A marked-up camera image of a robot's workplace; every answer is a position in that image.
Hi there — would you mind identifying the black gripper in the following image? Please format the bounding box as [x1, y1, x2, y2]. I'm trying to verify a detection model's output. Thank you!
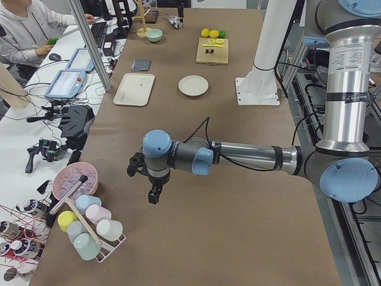
[147, 168, 170, 204]
[177, 0, 183, 23]

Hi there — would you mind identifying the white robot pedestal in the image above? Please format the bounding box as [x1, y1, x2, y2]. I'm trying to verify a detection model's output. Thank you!
[236, 0, 297, 105]

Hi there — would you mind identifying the green lime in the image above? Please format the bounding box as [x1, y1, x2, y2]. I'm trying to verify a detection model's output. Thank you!
[219, 30, 226, 39]

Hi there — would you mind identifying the white wire cup rack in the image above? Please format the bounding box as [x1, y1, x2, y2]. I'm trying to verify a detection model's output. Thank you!
[91, 234, 127, 263]

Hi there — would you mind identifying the grey folded cloth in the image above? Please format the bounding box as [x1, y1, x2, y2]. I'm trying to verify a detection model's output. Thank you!
[131, 59, 151, 72]

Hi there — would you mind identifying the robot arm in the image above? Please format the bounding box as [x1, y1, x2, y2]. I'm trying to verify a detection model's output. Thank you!
[139, 1, 380, 204]
[185, 1, 329, 48]

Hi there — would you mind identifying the black tipped metal muddler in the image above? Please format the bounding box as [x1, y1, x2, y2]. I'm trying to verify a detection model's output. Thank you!
[49, 175, 88, 215]

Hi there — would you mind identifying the pink bowl with ice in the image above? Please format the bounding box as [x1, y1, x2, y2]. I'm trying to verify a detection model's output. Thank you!
[52, 162, 98, 201]

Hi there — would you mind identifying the whole yellow lemon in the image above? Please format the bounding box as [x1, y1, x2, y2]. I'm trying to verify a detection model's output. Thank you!
[201, 28, 210, 38]
[208, 30, 220, 39]

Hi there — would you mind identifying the white plastic cup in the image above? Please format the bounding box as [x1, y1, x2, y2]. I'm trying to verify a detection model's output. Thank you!
[96, 219, 123, 241]

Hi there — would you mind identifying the cream rectangular tray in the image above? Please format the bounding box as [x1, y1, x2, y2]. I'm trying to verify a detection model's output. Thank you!
[113, 73, 155, 107]

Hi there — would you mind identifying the yellow plastic knife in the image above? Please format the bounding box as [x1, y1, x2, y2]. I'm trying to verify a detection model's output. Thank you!
[201, 43, 224, 48]

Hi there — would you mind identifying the black keyboard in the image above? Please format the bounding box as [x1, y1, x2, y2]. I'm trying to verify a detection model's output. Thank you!
[90, 21, 107, 48]

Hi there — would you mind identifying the blue plastic cup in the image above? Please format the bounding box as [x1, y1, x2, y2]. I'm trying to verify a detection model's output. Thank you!
[76, 195, 102, 213]

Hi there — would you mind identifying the wooden cutting board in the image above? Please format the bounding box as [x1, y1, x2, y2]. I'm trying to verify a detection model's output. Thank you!
[195, 38, 229, 65]

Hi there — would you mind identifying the dark framed tray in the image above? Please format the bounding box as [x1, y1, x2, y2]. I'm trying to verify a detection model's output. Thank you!
[145, 11, 158, 24]

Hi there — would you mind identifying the computer mouse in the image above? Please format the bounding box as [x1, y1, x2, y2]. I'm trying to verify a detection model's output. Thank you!
[49, 53, 61, 61]

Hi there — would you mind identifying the pink plastic cup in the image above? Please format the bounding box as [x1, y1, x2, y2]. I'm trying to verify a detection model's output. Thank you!
[85, 204, 112, 225]

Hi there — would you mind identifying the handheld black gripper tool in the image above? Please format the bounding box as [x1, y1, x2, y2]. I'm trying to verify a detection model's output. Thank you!
[25, 139, 62, 173]

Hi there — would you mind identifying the near blue teach pendant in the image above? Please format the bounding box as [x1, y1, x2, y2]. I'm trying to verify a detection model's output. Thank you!
[45, 69, 86, 100]

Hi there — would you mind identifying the blue teach pendant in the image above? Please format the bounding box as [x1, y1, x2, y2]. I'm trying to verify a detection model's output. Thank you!
[45, 69, 86, 100]
[66, 48, 94, 73]

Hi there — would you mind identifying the cream round plate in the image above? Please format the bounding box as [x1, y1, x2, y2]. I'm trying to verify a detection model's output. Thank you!
[178, 75, 209, 97]

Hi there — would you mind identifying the mint plastic cup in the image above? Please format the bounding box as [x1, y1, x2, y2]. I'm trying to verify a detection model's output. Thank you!
[73, 233, 101, 261]

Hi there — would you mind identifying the aluminium frame post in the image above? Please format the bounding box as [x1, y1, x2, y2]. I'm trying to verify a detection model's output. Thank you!
[68, 0, 111, 92]

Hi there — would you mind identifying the far blue teach pendant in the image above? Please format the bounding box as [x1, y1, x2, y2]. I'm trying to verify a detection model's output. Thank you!
[66, 48, 94, 73]

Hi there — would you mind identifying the grey plastic cup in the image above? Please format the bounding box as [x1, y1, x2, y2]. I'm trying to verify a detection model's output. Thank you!
[67, 220, 87, 244]

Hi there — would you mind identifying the black stand device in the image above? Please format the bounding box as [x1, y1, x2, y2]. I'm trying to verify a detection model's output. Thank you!
[58, 105, 95, 150]

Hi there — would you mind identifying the wooden cup tree stand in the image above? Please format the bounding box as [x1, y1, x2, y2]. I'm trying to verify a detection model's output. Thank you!
[132, 0, 152, 38]

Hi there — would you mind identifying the metal scoop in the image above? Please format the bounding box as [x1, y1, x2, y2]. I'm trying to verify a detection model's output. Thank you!
[166, 11, 182, 29]

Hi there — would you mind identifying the yellow plastic cup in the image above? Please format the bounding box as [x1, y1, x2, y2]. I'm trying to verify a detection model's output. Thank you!
[58, 210, 78, 232]

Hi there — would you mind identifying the mint green bowl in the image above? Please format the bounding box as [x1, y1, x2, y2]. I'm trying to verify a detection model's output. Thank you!
[146, 29, 163, 42]

